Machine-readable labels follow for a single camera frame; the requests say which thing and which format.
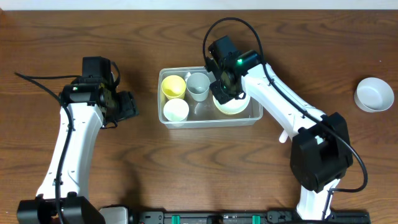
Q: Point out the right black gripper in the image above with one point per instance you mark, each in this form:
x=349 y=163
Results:
x=225 y=92

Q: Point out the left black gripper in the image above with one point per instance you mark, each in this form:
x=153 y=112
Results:
x=127 y=104

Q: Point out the white plastic bowl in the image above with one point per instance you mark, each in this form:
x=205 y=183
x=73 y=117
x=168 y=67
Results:
x=233 y=106

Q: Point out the grey plastic cup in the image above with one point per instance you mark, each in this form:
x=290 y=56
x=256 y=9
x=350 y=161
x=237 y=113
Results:
x=198 y=86

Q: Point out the clear plastic container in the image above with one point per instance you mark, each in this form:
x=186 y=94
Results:
x=204 y=114

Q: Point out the yellow plastic cup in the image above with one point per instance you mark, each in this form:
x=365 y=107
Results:
x=173 y=86

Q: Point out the white plastic cup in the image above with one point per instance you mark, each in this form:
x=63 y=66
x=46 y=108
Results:
x=176 y=110

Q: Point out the grey plastic bowl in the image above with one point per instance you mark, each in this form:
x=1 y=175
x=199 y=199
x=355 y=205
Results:
x=373 y=95

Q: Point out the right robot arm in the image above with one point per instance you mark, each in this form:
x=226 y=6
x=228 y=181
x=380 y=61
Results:
x=321 y=152

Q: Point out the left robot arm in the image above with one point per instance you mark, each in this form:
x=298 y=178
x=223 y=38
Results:
x=63 y=195

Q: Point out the white plastic fork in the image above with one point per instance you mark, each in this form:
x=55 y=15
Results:
x=283 y=137

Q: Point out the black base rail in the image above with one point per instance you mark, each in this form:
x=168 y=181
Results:
x=230 y=217

